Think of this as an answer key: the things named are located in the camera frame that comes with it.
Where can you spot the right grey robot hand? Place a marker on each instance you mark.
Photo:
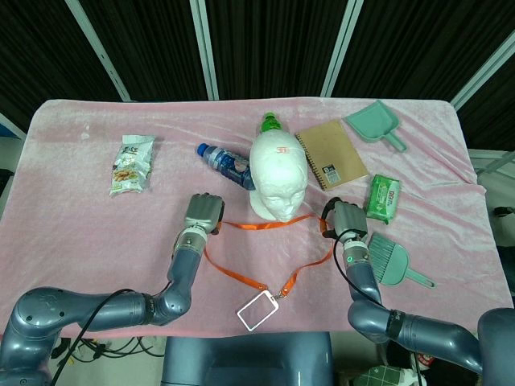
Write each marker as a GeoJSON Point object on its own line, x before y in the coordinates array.
{"type": "Point", "coordinates": [348, 219]}

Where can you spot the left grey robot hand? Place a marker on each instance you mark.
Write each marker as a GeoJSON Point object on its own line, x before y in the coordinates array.
{"type": "Point", "coordinates": [203, 211]}

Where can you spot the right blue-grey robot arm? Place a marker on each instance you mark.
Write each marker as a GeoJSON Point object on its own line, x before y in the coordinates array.
{"type": "Point", "coordinates": [426, 331]}

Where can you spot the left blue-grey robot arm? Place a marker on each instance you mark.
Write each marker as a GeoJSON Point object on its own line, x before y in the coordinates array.
{"type": "Point", "coordinates": [120, 309]}

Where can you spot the white foam mannequin head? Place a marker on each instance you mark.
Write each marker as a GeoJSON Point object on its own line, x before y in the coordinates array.
{"type": "Point", "coordinates": [277, 173]}

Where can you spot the green wet wipes pack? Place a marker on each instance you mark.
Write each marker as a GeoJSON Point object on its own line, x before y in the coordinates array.
{"type": "Point", "coordinates": [382, 199]}

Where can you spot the blue drink bottle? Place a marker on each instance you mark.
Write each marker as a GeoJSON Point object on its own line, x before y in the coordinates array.
{"type": "Point", "coordinates": [225, 163]}

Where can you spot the green hand brush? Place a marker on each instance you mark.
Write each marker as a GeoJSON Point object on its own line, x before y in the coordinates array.
{"type": "Point", "coordinates": [392, 263]}

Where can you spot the brown spiral notebook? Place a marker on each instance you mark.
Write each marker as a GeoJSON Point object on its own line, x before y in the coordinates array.
{"type": "Point", "coordinates": [334, 154]}

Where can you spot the white snack bag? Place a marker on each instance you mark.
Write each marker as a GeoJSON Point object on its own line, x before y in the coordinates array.
{"type": "Point", "coordinates": [130, 165]}

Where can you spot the green plastic dustpan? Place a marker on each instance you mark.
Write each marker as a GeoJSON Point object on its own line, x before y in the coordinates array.
{"type": "Point", "coordinates": [368, 120]}

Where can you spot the green capped bottle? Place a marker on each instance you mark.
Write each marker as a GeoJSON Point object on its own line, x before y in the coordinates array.
{"type": "Point", "coordinates": [270, 122]}

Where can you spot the pink velvet tablecloth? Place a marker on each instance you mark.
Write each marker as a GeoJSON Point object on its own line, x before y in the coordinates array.
{"type": "Point", "coordinates": [80, 241]}

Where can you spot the blue-grey robot torso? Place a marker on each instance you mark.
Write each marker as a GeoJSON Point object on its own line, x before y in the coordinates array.
{"type": "Point", "coordinates": [247, 360]}

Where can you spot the red white paper cup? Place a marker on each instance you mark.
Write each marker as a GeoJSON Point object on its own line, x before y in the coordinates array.
{"type": "Point", "coordinates": [422, 360]}

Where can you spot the green grid pattern bag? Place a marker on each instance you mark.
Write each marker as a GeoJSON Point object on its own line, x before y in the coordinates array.
{"type": "Point", "coordinates": [380, 376]}

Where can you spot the white partition frame post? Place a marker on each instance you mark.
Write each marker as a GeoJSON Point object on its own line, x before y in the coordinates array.
{"type": "Point", "coordinates": [342, 44]}
{"type": "Point", "coordinates": [483, 72]}
{"type": "Point", "coordinates": [100, 52]}
{"type": "Point", "coordinates": [205, 48]}

